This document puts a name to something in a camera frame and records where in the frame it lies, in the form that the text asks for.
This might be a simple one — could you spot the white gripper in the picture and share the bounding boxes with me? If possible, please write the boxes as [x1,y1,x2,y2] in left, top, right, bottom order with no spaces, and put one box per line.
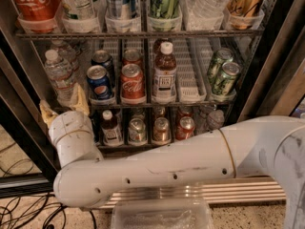
[39,83,103,167]

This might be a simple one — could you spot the clear water bottle front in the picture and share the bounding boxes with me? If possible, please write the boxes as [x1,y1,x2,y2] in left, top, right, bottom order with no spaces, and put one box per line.
[45,50,80,108]

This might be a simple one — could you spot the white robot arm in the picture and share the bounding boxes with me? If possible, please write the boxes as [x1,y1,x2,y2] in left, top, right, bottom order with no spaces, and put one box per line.
[39,85,305,229]

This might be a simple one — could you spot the small tea bottle bottom shelf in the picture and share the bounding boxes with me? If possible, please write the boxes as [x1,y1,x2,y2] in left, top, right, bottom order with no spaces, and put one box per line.
[101,110,123,146]

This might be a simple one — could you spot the clear water bottle behind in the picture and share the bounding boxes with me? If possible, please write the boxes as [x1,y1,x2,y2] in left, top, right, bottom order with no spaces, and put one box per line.
[51,39,79,72]

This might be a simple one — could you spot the silver green can bottom shelf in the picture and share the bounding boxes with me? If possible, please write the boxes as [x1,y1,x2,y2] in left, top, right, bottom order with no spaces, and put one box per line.
[129,118,147,142]

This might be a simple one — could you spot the orange can bottom shelf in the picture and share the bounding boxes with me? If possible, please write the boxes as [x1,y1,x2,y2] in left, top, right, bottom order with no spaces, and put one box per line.
[152,117,170,141]

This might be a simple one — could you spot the brown tea bottle white cap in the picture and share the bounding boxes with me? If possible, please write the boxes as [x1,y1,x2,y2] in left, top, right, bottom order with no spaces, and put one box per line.
[152,41,176,102]

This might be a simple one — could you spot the large Coca-Cola bottle top shelf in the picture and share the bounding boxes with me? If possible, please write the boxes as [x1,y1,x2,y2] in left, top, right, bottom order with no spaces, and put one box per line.
[13,0,60,33]

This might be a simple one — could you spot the brown tea bottle rear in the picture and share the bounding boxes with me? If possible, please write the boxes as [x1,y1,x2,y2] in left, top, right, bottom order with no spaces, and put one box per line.
[153,38,173,54]

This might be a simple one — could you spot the red can bottom shelf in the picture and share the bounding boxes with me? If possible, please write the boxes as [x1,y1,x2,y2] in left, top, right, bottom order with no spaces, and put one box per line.
[175,116,195,140]

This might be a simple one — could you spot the white empty shelf tray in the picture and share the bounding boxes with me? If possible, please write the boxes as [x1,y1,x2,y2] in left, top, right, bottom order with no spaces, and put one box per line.
[173,38,207,103]

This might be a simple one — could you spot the water bottle bottom shelf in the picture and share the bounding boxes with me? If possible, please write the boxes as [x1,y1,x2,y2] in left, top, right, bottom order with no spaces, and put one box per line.
[198,110,225,134]

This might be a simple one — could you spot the green tall can top shelf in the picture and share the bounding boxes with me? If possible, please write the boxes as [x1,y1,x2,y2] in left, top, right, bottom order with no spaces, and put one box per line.
[150,0,179,19]

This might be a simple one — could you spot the clear water bottle top shelf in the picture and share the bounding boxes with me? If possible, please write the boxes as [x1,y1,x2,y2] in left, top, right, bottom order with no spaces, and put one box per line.
[190,0,240,19]

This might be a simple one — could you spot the stainless fridge base grille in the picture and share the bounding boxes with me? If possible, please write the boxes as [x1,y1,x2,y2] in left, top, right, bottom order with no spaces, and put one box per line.
[101,177,286,209]

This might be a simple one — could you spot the glass fridge door right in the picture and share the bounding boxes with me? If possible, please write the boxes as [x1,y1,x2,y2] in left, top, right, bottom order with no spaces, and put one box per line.
[236,0,305,121]

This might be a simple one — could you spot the gold tall can top shelf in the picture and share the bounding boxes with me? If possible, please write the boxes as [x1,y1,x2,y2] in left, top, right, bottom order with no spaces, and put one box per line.
[227,0,263,30]

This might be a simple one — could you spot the blue Pepsi can front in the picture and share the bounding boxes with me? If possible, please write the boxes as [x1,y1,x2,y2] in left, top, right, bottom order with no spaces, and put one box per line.
[87,65,112,100]

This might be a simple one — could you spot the dark Pepsi can rear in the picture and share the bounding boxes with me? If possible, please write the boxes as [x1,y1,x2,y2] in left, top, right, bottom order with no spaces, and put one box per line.
[91,50,115,88]

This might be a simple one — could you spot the red Coca-Cola can front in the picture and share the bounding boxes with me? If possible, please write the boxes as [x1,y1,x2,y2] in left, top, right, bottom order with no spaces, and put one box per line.
[120,64,145,99]

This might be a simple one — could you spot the red coca-cola can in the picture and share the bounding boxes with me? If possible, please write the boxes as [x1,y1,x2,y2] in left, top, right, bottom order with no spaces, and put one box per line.
[120,64,145,99]
[122,49,143,68]

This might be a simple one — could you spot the red Coca-Cola can rear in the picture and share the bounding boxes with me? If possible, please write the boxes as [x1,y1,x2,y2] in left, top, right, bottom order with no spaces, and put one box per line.
[122,49,143,68]

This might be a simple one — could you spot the silver blue tall can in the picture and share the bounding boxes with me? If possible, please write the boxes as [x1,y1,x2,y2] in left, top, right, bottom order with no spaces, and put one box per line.
[106,0,136,20]

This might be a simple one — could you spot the clear plastic bin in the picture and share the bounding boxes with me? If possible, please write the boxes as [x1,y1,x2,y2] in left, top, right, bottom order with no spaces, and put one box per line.
[111,198,214,229]

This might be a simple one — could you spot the green soda can front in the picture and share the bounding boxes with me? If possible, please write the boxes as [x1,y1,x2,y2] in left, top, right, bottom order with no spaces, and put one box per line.
[212,62,241,95]

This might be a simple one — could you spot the green soda can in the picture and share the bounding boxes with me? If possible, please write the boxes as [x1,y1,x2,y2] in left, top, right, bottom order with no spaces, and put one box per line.
[207,48,234,83]
[212,62,241,95]

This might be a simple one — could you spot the green soda can rear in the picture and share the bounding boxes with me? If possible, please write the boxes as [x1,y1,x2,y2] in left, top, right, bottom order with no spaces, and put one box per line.
[207,48,234,83]

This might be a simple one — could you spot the black floor cables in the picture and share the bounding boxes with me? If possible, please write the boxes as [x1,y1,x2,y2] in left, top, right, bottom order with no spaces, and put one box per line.
[0,140,97,229]

